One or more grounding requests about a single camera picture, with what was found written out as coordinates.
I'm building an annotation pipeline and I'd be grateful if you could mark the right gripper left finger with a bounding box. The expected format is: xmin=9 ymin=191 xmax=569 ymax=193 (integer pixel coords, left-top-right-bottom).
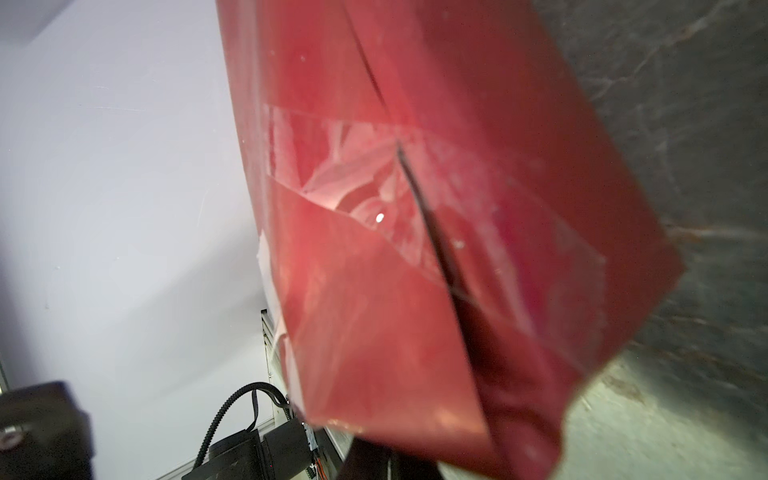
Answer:
xmin=337 ymin=438 xmax=390 ymax=480

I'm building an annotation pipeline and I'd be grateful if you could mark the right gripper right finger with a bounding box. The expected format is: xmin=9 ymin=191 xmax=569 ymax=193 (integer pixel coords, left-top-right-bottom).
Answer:
xmin=392 ymin=453 xmax=444 ymax=480

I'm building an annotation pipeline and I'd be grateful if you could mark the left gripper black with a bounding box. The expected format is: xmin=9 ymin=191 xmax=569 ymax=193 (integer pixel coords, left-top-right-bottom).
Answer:
xmin=1 ymin=381 xmax=95 ymax=480

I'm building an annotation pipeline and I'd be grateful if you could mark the dark red wrapping paper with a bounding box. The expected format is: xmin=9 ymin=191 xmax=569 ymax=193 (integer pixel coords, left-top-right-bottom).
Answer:
xmin=217 ymin=1 xmax=684 ymax=479

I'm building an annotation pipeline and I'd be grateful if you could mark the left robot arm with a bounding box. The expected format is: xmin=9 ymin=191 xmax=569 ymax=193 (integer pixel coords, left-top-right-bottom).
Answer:
xmin=1 ymin=382 xmax=332 ymax=479

